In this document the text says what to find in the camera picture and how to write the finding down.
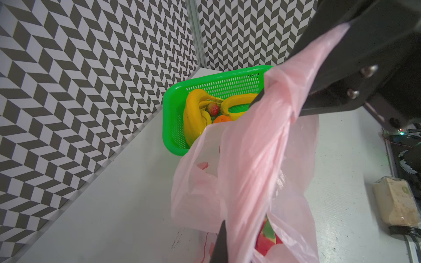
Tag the orange fake tangerine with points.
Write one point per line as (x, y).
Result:
(222, 118)

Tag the yellow fake banana bunch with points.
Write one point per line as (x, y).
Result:
(195, 116)

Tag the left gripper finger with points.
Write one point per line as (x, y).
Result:
(220, 253)

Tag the tan sponge in wrapper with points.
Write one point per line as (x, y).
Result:
(397, 206)

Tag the pink printed plastic bag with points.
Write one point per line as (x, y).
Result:
(258, 166)

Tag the green plastic basket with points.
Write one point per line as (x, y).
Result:
(221, 85)

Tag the pink fake dragon fruit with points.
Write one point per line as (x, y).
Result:
(267, 238)

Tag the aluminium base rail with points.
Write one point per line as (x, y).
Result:
(404, 152)

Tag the small red fake strawberry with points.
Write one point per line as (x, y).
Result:
(213, 109)

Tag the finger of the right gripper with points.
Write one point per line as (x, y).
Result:
(257, 98)

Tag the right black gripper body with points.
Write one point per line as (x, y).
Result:
(376, 65)

